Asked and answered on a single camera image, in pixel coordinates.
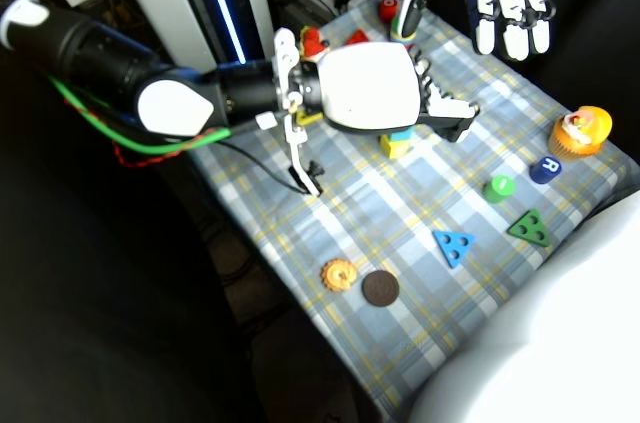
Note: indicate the teal toy block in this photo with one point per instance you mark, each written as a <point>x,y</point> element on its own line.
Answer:
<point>402,137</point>

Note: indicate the red toy triangle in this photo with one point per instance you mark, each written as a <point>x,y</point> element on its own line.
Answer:
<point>358,39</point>

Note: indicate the yellow toy block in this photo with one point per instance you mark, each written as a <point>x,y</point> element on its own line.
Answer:
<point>395,150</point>

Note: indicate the yellow toy piece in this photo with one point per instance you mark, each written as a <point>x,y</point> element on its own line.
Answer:
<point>310,119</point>

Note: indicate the strawberry toy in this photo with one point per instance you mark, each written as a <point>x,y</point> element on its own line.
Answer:
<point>314,45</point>

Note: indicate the red cylinder with letter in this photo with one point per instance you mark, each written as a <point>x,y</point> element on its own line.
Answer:
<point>388,10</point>

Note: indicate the white power strip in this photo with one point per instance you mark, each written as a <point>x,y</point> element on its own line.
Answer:
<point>322,2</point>

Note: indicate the blue plaid cloth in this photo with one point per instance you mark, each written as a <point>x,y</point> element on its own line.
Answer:
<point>400,213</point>

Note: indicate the toy cupcake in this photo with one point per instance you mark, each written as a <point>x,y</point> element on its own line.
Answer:
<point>580,135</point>

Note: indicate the green toy cylinder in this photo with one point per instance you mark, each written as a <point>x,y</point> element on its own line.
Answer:
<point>499,189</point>

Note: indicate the blue cylinder with letter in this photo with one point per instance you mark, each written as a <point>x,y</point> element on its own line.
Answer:
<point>545,170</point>

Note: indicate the blue triangle with holes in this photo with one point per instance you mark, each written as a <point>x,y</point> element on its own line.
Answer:
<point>452,245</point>

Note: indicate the yellow toy cookie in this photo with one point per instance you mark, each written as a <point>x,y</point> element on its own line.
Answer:
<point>340,275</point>

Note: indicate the chocolate toy cookie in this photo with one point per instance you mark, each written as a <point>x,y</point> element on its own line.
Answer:
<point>381,288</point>

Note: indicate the green triangle with holes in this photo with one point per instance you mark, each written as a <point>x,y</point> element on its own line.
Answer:
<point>530,230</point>

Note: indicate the white blurred robot shell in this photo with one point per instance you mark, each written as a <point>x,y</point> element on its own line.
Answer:
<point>550,333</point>

